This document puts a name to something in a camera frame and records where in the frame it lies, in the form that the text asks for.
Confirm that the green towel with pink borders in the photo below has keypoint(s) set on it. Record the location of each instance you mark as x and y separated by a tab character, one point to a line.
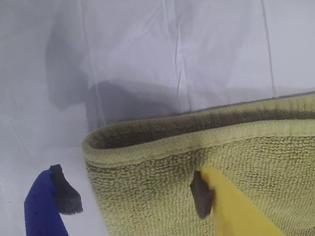
160	196

